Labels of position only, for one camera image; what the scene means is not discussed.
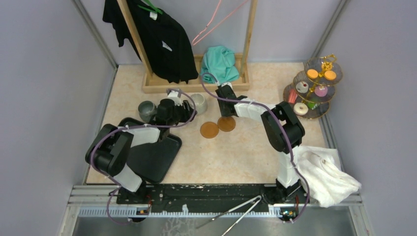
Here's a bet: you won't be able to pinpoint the wooden clothes rack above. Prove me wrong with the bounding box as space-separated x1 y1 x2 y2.
117 0 258 93

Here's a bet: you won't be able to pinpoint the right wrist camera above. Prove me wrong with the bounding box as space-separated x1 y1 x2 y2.
220 82 233 89

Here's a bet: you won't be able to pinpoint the black t-shirt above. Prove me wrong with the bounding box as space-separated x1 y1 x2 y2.
102 0 199 85

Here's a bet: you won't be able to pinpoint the pink cupcake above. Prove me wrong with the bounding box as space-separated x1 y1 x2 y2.
314 86 328 97

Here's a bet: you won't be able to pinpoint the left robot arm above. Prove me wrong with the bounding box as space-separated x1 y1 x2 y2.
85 98 197 204

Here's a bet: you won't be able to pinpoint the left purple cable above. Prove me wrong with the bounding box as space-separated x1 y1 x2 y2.
89 88 198 225

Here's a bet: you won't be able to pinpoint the white towel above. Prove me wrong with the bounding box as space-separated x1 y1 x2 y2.
293 146 362 208

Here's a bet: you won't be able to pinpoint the grey-blue ceramic mug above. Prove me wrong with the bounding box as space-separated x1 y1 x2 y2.
138 100 157 122

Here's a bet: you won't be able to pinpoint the green hanger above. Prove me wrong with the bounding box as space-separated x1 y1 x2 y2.
137 0 163 14

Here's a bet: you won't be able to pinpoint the black baking tray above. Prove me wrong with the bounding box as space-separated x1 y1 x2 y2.
109 134 182 186

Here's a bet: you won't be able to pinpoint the three-tier glass stand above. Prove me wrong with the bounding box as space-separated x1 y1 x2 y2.
283 54 343 119

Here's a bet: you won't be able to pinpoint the orange macaron on stand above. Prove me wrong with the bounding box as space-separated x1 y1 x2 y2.
324 70 337 81

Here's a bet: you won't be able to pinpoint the metal tongs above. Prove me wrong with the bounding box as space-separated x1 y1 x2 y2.
195 195 263 236

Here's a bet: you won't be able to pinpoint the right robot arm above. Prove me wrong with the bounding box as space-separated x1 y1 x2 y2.
215 84 305 203

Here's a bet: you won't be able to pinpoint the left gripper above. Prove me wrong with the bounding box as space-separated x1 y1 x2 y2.
167 100 197 127

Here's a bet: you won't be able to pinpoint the white glazed donut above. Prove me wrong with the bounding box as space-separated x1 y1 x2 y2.
293 102 309 116

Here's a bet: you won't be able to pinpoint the green cake slice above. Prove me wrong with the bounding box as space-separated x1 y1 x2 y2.
307 102 320 110

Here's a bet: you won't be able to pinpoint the pink hanger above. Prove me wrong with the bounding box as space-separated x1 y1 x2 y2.
191 0 251 46

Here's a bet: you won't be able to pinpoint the teal cloth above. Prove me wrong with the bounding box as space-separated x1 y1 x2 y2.
200 46 239 84

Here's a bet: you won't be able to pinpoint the red cake slice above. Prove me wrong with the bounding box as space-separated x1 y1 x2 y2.
288 88 298 104

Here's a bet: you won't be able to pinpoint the orange biscuit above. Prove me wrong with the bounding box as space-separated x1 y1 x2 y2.
306 69 319 79

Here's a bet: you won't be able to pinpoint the white speckled mug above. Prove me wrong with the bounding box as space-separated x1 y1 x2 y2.
191 93 208 115

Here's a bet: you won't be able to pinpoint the wooden coaster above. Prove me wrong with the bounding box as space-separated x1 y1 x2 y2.
200 121 219 139
217 117 236 132

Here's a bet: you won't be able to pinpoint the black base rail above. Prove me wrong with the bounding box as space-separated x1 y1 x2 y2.
116 183 310 216

